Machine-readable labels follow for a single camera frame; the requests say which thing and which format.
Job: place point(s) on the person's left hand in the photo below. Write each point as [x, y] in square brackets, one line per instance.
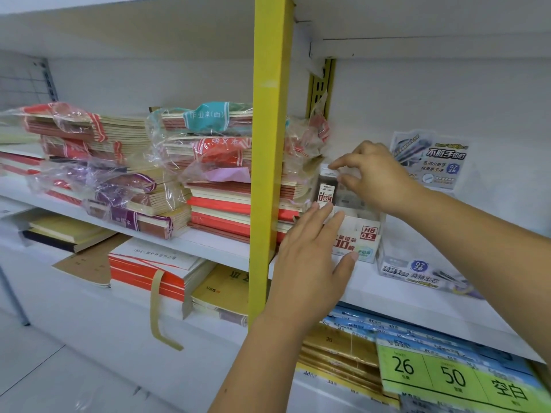
[305, 275]

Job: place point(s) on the wrapped red-band notebook stack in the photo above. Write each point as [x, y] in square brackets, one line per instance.
[120, 133]

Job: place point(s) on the person's right forearm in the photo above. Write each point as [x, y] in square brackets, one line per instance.
[482, 253]

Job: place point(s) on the yellow slotted bracket rail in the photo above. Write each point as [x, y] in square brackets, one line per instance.
[320, 85]

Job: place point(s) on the yellow shelf post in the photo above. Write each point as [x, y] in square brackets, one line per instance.
[271, 124]

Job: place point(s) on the flat red white book stack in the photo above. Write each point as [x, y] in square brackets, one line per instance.
[21, 159]

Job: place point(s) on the wrapped teal-band notebook pack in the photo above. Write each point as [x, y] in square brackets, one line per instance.
[206, 118]

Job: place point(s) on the red white receipt book bundle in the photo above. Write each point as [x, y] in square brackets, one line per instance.
[142, 275]

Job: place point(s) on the brown kraft folder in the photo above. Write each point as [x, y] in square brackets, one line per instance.
[90, 264]

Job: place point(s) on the stack of blue paper packs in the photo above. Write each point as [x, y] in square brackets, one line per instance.
[387, 326]

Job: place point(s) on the stack of gold paper packs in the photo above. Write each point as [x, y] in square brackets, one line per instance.
[335, 344]

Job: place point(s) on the wrapped purple-band notebook stack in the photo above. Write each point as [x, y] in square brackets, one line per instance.
[150, 223]

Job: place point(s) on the wrapped red-band notebook pack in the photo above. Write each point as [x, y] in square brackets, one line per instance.
[215, 150]

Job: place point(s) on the red-spine notebook stack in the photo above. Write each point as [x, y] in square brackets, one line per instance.
[219, 206]

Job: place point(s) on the grey metal rack leg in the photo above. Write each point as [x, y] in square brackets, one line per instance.
[14, 296]

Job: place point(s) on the tan notebooks with black spine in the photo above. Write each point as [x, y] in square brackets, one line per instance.
[64, 230]

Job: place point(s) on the pink paper sheet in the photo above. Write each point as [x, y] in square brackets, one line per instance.
[228, 175]

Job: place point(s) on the yellow notebook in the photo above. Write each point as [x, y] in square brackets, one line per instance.
[224, 288]

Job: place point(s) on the clear display of green purple tubes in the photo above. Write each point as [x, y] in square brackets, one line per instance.
[413, 270]

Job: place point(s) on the crumpled plastic-wrapped notebook pack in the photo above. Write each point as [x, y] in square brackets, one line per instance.
[305, 133]

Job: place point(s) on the white lead display box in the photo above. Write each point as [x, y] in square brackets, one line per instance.
[366, 245]

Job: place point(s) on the person's right hand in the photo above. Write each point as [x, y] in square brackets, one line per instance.
[379, 180]

